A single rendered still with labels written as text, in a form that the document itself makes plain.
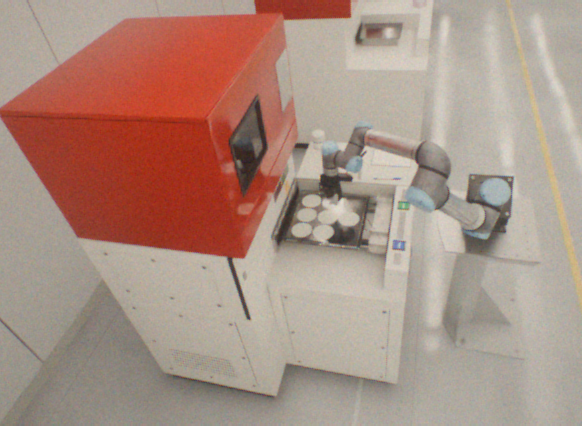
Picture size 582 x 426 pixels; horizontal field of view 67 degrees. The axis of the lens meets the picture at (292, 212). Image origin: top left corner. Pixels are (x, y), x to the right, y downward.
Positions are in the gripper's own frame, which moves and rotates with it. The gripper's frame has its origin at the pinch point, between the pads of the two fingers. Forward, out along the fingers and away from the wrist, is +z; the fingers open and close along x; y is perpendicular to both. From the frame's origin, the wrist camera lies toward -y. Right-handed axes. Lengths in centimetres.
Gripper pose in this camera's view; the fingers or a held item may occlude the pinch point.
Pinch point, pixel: (337, 202)
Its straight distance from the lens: 217.4
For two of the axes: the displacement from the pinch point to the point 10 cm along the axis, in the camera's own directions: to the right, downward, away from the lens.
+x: 4.5, 5.7, -6.9
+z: 1.1, 7.3, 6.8
